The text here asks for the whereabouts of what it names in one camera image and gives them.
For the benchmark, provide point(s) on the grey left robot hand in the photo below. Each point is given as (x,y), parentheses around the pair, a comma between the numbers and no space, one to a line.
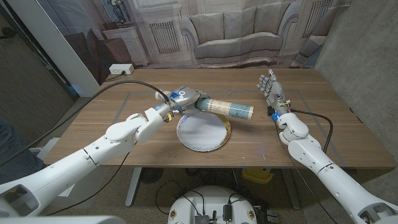
(188,98)

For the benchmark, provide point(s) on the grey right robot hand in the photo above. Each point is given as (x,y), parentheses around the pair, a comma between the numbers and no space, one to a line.
(275,91)

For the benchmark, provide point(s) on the map tube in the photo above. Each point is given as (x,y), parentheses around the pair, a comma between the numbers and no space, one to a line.
(230,109)

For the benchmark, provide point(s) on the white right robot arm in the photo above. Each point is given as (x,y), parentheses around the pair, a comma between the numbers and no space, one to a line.
(335,177)

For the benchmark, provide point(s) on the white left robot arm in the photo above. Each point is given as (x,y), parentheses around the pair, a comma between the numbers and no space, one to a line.
(93,152)

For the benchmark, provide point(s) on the gold rimmed paper plate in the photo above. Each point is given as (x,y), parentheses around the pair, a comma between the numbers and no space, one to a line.
(202,133)

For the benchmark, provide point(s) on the grey tape outline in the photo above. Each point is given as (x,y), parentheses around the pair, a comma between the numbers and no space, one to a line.
(248,91)

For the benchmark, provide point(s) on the white power strip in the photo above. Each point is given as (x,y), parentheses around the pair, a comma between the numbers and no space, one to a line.
(121,68)

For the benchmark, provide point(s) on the printed living room backdrop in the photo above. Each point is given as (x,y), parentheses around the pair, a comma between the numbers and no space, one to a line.
(233,25)

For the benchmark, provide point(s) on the black round floor fan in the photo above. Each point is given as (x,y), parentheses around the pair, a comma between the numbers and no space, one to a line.
(150,175)

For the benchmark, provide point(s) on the yellow object under table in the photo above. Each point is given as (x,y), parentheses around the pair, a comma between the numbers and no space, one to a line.
(256,175)

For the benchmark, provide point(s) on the grey table leg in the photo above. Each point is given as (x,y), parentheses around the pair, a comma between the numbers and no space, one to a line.
(290,189)

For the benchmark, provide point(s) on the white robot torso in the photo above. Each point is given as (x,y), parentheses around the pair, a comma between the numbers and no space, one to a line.
(211,199)

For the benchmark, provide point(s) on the white table leg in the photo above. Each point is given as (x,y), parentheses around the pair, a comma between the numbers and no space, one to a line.
(133,186)

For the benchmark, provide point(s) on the black power adapter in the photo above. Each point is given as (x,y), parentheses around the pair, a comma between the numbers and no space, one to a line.
(227,213)

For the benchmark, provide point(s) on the grey finned device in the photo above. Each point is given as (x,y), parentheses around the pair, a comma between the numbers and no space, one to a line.
(202,219)

